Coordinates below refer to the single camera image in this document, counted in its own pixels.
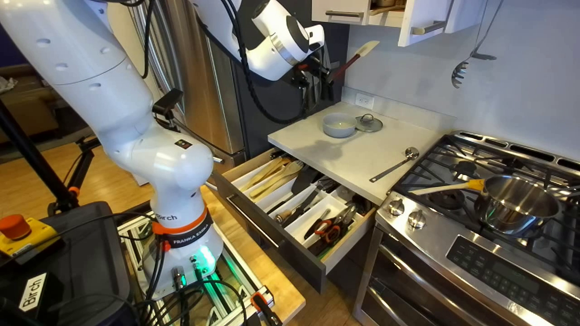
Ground stainless steel gas stove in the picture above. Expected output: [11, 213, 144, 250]
[352, 130, 580, 326]

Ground black side panel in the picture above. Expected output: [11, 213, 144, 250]
[233, 0, 352, 159]

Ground wooden flat spatula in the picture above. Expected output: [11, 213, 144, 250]
[242, 154, 289, 190]

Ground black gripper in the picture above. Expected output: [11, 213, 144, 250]
[292, 45, 336, 92]

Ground wooden spoons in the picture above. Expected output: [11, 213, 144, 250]
[251, 164, 305, 201]

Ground red handled cream spatula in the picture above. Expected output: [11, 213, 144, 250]
[329, 38, 383, 83]

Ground orange black clamp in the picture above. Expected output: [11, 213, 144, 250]
[251, 289, 283, 326]

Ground black tripod stand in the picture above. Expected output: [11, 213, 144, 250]
[0, 97, 98, 215]

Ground black hanging slotted spoon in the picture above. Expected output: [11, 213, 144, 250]
[450, 0, 506, 90]

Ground white cabinet door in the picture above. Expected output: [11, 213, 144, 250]
[398, 0, 504, 49]

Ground black equipment box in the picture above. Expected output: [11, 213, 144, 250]
[0, 201, 138, 326]

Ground yellow handled utensil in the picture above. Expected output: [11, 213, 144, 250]
[408, 175, 490, 197]

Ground silver stove knob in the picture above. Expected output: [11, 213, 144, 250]
[387, 197, 407, 217]
[407, 210, 428, 231]

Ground black nylon spatula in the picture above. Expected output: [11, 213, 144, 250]
[265, 164, 323, 215]

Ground grey bowl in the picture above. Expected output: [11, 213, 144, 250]
[321, 110, 359, 139]

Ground kitchen utensil drawer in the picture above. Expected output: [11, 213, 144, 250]
[211, 146, 379, 295]

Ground white upper cabinet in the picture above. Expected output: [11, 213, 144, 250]
[311, 0, 425, 29]

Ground white wall outlet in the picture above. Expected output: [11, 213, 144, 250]
[354, 90, 378, 110]

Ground stainless steel pot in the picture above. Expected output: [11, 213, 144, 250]
[477, 174, 562, 237]

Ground orange handled scissors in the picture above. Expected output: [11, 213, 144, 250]
[305, 204, 359, 255]

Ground steel kitchen knife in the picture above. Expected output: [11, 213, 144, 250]
[300, 74, 312, 108]
[311, 70, 323, 105]

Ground yellow emergency stop box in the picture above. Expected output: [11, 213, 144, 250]
[0, 213, 62, 259]

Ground metal ladle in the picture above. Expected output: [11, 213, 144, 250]
[369, 145, 421, 184]

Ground large black handled knife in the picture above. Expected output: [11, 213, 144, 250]
[278, 177, 341, 228]

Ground white cutlery organizer tray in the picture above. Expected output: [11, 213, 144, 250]
[233, 154, 374, 273]

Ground stainless steel refrigerator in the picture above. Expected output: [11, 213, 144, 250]
[129, 0, 243, 159]

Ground white printed label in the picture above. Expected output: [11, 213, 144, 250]
[17, 271, 51, 313]

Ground glass pot lid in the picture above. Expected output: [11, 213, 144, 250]
[354, 112, 387, 134]

